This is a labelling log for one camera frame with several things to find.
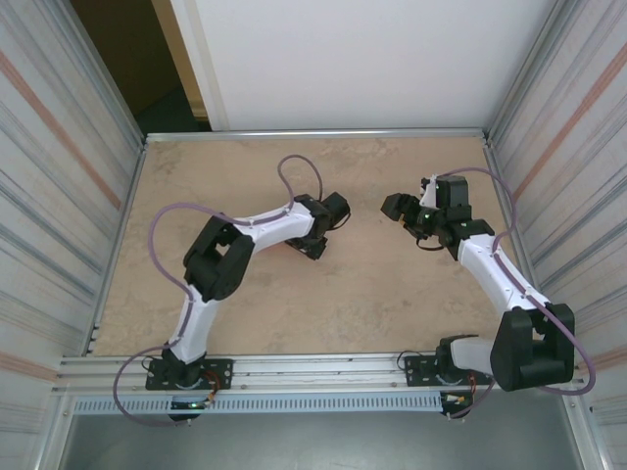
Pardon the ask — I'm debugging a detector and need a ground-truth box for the brown wooden door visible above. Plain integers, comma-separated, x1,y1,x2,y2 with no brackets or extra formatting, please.
72,0,197,121

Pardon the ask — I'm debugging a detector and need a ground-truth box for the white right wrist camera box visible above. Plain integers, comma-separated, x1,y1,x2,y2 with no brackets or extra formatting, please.
419,172,441,211

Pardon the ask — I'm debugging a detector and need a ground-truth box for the aluminium table edge rail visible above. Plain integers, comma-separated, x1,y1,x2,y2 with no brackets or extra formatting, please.
482,139,555,352
144,127,491,143
87,139,151,356

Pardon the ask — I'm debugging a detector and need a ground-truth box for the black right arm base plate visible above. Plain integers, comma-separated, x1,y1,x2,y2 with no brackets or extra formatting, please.
403,352,494,389

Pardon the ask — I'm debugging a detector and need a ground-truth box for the aluminium frame post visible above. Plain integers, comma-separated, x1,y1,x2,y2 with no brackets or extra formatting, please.
487,0,574,143

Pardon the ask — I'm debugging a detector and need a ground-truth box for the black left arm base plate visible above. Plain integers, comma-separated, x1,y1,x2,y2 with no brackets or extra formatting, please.
145,357,234,392

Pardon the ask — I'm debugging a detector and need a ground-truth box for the red orange wire bundle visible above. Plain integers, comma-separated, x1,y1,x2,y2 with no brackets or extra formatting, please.
195,372,220,408
440,374,479,408

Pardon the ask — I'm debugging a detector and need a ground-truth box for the translucent plastic enclosure panel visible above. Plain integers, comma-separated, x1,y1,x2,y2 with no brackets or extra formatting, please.
489,0,627,470
0,0,148,470

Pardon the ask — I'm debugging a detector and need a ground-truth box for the wide aluminium mounting rail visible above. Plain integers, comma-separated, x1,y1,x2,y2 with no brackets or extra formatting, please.
51,350,587,396

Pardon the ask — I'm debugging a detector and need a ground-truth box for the grey slotted cable duct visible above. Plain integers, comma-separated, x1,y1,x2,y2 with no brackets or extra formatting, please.
72,394,445,415

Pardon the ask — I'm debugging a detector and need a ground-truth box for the white door frame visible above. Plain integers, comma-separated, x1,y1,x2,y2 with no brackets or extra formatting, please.
150,0,231,132

